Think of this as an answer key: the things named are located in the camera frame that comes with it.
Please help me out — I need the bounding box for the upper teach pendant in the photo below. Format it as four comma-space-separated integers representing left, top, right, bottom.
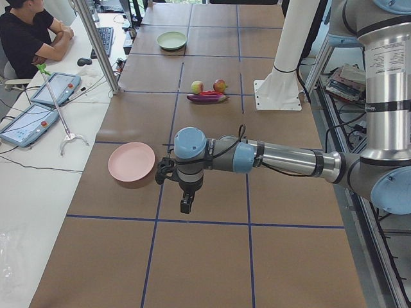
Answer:
30, 72, 81, 106

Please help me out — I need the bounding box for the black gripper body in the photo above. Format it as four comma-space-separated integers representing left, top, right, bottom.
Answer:
179, 178, 203, 196

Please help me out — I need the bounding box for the white pillar with base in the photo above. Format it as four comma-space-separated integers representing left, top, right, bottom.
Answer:
254, 0, 327, 111

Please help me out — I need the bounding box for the lower teach pendant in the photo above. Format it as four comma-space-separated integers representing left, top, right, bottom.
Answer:
1, 103, 58, 148

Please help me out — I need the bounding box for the reacher grabber stick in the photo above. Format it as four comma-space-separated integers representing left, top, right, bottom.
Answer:
36, 64, 90, 156

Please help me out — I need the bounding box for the yellow green peach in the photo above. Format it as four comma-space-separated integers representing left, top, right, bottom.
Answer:
191, 80, 204, 94

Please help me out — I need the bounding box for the red apple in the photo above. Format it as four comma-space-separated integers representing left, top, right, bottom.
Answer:
213, 79, 228, 93

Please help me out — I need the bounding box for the purple eggplant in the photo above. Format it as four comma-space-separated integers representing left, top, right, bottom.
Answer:
186, 94, 229, 105

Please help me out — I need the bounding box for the stack of books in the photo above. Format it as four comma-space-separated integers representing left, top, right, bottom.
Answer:
325, 64, 366, 102

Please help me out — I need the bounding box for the teach pendant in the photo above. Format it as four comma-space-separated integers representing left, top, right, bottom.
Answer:
1, 103, 58, 148
30, 72, 81, 106

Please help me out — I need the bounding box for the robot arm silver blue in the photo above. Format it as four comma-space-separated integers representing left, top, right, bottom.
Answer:
173, 1, 410, 215

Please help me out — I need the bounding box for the seated person in black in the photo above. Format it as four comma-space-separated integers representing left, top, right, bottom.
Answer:
1, 0, 74, 79

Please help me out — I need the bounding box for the black computer mouse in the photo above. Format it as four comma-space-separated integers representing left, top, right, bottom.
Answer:
77, 58, 92, 67

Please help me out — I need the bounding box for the pink plate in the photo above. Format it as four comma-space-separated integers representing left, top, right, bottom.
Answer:
108, 142, 155, 182

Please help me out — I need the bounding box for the green plate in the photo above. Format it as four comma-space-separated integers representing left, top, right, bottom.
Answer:
157, 31, 187, 51

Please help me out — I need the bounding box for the red chili pepper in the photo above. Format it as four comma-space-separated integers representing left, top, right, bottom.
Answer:
199, 90, 223, 96

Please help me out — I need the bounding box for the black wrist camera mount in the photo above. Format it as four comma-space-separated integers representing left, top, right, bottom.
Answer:
155, 157, 179, 185

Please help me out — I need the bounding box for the aluminium frame post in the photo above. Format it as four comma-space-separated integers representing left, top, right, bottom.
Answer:
73, 0, 119, 95

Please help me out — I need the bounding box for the black keyboard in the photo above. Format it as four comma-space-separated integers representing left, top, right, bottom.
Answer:
96, 27, 114, 57

